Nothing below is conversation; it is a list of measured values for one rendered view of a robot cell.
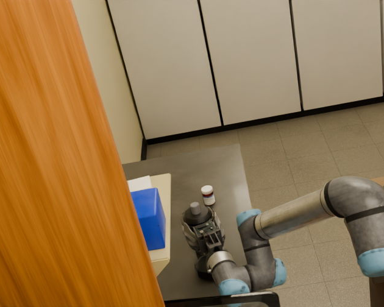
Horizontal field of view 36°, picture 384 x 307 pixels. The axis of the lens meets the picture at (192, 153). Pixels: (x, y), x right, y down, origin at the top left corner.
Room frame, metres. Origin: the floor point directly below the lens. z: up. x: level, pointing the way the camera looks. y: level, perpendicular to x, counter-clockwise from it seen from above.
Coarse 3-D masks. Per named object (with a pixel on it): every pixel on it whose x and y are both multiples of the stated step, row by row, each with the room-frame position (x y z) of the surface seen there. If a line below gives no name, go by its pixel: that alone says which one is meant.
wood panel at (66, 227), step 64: (0, 0) 0.87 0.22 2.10; (64, 0) 0.86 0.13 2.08; (0, 64) 0.87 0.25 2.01; (64, 64) 0.86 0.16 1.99; (0, 128) 0.87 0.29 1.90; (64, 128) 0.86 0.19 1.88; (0, 192) 0.88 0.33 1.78; (64, 192) 0.87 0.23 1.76; (128, 192) 0.87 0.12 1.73; (0, 256) 0.88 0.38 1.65; (64, 256) 0.87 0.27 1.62; (128, 256) 0.86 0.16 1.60
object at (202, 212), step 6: (192, 204) 1.51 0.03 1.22; (198, 204) 1.50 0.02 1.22; (192, 210) 1.50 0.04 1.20; (198, 210) 1.49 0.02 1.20; (204, 210) 1.50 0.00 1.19; (210, 210) 1.51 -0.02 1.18; (186, 216) 1.50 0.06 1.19; (192, 216) 1.49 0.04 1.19; (198, 216) 1.48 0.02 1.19; (204, 216) 1.48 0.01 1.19; (186, 222) 1.48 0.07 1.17; (192, 222) 1.47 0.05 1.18; (198, 222) 1.46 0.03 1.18
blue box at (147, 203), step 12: (132, 192) 1.06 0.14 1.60; (144, 192) 1.05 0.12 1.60; (156, 192) 1.04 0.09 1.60; (144, 204) 1.01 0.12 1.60; (156, 204) 1.00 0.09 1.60; (144, 216) 0.97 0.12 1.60; (156, 216) 0.97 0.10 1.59; (144, 228) 0.97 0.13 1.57; (156, 228) 0.97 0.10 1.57; (156, 240) 0.97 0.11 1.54
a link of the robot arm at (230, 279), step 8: (216, 264) 1.25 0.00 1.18; (224, 264) 1.24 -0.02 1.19; (232, 264) 1.24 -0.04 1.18; (216, 272) 1.23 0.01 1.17; (224, 272) 1.21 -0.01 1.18; (232, 272) 1.21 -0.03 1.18; (240, 272) 1.21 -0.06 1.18; (216, 280) 1.21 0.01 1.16; (224, 280) 1.19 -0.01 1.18; (232, 280) 1.18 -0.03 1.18; (240, 280) 1.18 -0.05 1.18; (248, 280) 1.19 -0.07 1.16; (224, 288) 1.17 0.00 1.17; (232, 288) 1.16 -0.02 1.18; (240, 288) 1.15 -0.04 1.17; (248, 288) 1.17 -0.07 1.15
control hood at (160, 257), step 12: (156, 180) 1.23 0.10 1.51; (168, 180) 1.22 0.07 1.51; (168, 192) 1.17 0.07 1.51; (168, 204) 1.12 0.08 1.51; (168, 216) 1.08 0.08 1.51; (168, 228) 1.04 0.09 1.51; (168, 240) 1.00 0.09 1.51; (156, 252) 0.96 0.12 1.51; (168, 252) 0.96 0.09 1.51; (156, 264) 0.94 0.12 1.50; (156, 276) 0.94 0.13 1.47
